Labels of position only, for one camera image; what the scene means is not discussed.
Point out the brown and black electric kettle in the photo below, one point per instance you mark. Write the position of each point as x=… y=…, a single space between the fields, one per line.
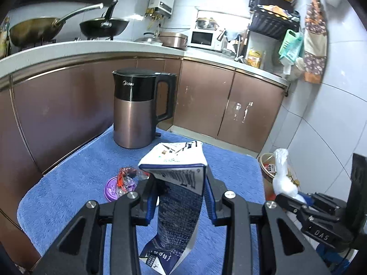
x=134 y=120

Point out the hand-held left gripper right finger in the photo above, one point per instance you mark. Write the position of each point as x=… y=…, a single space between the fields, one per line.
x=211 y=206

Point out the steel pot lid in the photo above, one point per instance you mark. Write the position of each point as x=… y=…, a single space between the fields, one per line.
x=147 y=38

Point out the purple round lid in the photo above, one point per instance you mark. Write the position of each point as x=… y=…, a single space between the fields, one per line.
x=110 y=190

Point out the black dish rack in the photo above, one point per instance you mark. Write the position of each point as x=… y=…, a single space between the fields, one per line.
x=266 y=24

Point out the brown kitchen cabinet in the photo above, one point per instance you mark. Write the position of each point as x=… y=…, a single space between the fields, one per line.
x=71 y=106

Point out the brown rice cooker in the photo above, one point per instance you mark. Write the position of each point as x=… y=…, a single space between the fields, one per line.
x=173 y=40

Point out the blue and white milk carton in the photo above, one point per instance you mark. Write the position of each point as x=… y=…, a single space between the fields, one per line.
x=177 y=206

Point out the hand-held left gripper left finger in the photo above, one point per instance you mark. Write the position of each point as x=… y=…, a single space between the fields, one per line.
x=149 y=206

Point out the floral apron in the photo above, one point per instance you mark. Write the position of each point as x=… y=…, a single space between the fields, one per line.
x=315 y=45

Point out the yellow packet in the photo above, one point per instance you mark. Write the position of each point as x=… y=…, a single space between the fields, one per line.
x=254 y=58

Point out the white microwave oven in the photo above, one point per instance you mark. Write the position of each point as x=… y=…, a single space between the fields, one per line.
x=202 y=38

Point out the blue towel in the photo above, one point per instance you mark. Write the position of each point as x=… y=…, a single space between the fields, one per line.
x=71 y=177

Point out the brass wok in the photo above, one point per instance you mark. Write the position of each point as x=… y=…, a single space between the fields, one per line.
x=34 y=30

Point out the black frying pan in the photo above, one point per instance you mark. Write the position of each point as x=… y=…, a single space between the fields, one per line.
x=103 y=27

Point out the red and clear plastic wrapper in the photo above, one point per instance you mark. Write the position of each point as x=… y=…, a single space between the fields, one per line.
x=124 y=173

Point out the beige bin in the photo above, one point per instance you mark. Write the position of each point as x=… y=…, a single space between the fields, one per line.
x=266 y=177

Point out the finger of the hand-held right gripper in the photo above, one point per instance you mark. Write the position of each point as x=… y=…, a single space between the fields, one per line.
x=326 y=200
x=289 y=203

